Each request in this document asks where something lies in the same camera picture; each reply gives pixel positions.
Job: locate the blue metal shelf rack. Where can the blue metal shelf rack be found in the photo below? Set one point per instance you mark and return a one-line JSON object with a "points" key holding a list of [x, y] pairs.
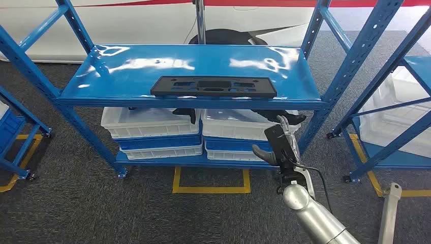
{"points": [[397, 162], [27, 114], [188, 60]]}

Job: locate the yellow floor tape marking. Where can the yellow floor tape marking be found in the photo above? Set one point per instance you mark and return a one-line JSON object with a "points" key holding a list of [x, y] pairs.
{"points": [[30, 137], [414, 193]]}

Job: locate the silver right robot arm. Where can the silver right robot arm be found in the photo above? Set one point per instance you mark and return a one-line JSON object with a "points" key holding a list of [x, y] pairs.
{"points": [[313, 215]]}

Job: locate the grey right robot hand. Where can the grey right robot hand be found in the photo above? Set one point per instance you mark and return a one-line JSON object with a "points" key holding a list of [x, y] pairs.
{"points": [[281, 144]]}

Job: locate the black plastic plate part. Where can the black plastic plate part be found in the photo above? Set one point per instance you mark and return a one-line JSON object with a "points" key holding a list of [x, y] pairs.
{"points": [[213, 87]]}

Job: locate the red barrier belt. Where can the red barrier belt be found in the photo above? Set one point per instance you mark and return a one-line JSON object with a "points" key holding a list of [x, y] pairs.
{"points": [[269, 2]]}

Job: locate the black plastic trim part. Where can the black plastic trim part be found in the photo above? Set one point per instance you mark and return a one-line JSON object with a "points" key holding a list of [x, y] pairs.
{"points": [[266, 114], [187, 113]]}

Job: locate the yellow floor tape square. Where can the yellow floor tape square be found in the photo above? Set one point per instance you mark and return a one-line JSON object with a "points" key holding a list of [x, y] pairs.
{"points": [[212, 190]]}

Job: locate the white car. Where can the white car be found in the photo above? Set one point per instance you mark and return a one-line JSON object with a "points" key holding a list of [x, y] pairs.
{"points": [[101, 27]]}

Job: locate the chrome barrier post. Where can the chrome barrier post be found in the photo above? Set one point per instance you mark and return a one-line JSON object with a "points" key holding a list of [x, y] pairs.
{"points": [[200, 23]]}

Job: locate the white gantry leg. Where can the white gantry leg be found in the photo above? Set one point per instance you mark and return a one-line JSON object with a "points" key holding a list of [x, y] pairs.
{"points": [[389, 219]]}

